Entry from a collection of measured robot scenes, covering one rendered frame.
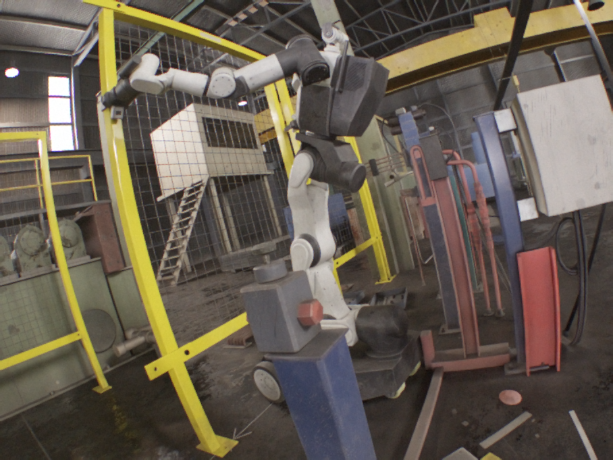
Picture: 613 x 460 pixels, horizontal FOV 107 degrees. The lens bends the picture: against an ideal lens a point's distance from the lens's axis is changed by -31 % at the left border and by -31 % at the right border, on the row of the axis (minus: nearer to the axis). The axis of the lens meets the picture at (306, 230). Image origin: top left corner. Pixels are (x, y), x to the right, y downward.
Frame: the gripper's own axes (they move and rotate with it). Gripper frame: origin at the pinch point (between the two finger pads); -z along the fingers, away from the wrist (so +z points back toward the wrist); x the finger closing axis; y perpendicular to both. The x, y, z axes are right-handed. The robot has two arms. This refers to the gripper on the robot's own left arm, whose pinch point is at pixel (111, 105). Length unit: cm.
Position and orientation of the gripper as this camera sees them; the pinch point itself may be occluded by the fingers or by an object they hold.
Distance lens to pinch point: 128.8
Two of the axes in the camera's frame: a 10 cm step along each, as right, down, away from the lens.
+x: -4.8, 1.6, -8.6
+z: 8.4, -2.0, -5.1
